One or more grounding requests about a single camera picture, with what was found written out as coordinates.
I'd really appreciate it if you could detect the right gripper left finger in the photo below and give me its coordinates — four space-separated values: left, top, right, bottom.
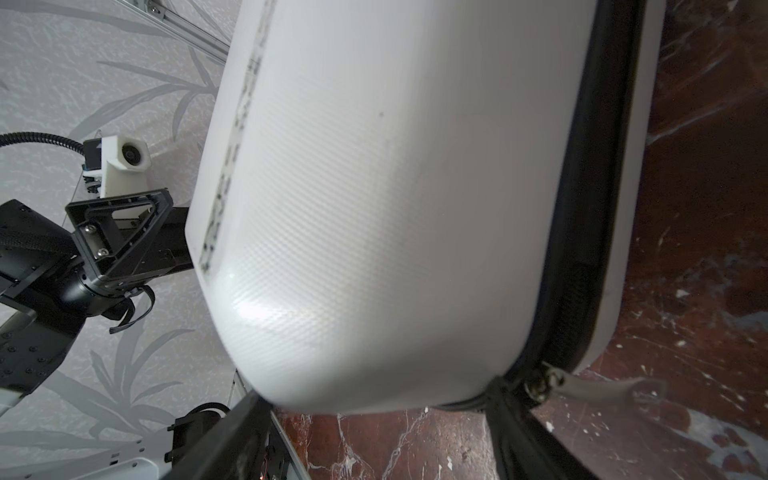
164 392 276 479

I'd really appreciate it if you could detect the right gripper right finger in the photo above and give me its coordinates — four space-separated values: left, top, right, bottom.
485 377 597 480

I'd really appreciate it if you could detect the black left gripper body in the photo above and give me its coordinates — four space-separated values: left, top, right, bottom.
62 189 192 318

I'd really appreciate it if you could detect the black and white suitcase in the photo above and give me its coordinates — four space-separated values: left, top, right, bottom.
186 1 666 414

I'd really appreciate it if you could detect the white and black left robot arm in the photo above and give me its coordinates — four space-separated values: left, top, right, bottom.
1 189 193 412

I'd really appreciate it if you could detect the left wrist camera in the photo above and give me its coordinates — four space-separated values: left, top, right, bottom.
82 135 152 198

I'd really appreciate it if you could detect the left black corrugated cable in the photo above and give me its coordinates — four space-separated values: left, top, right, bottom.
0 131 85 157

